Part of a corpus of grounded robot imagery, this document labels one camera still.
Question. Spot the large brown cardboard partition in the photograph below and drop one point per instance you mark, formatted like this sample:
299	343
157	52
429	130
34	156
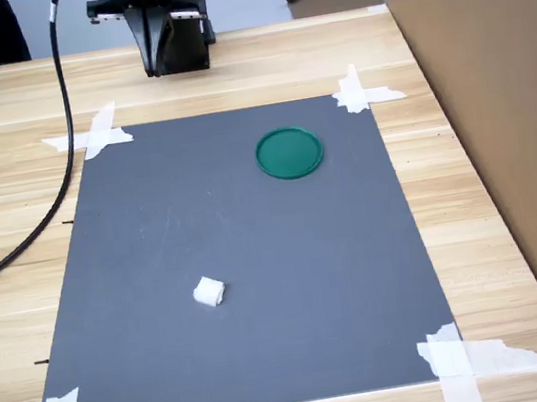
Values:
501	100

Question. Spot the round green lid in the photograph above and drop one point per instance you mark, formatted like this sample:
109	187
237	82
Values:
289	154

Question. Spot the dark grey mat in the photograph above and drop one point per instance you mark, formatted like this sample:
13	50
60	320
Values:
254	243

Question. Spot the small white plastic terminal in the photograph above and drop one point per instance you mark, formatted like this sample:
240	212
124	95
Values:
209	292

